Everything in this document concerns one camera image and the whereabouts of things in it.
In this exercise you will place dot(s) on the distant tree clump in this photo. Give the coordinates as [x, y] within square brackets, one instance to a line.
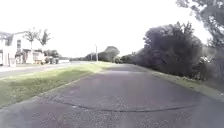
[106, 55]

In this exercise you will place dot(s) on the utility pole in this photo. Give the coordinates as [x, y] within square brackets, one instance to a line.
[96, 53]

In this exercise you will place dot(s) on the grey asphalt path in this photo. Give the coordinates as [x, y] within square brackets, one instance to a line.
[126, 96]

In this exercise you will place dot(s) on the tall dense bushes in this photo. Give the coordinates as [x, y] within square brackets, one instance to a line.
[173, 50]

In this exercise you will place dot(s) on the palm tree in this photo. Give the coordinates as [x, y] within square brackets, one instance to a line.
[31, 35]
[44, 37]

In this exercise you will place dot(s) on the grass strip beside bushes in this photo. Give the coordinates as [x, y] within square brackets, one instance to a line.
[186, 81]

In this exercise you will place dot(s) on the grass verge strip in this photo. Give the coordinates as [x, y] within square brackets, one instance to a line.
[36, 81]

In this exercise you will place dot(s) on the grey road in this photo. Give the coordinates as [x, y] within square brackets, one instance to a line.
[23, 70]

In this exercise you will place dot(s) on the white two-storey building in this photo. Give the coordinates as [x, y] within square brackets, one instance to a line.
[13, 48]

